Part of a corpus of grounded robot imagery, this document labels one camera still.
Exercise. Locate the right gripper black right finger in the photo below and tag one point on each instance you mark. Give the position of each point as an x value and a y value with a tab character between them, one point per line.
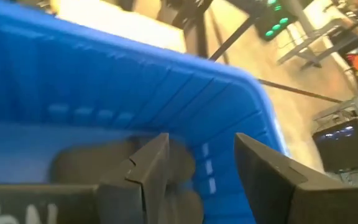
275	193

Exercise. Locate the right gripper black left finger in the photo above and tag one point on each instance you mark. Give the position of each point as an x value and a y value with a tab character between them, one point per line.
148	186

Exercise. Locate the black slide sandal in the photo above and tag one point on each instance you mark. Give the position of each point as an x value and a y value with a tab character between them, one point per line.
182	186

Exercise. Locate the blue plastic bin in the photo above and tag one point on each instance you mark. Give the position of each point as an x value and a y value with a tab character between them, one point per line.
104	77

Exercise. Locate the black utility cart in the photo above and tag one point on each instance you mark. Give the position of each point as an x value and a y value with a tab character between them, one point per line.
343	146

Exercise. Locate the black aluminium table frame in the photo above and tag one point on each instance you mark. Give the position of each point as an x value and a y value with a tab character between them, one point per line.
196	37

